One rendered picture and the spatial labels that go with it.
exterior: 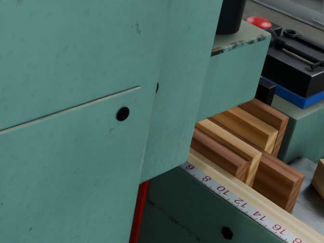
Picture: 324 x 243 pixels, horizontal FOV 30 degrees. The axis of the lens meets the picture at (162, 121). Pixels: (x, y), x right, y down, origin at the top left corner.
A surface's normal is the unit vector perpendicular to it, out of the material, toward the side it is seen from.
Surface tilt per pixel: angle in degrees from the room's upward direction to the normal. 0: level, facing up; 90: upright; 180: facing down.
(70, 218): 90
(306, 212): 0
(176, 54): 90
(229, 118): 90
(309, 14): 90
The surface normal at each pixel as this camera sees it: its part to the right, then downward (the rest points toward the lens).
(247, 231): -0.70, 0.27
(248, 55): 0.70, 0.47
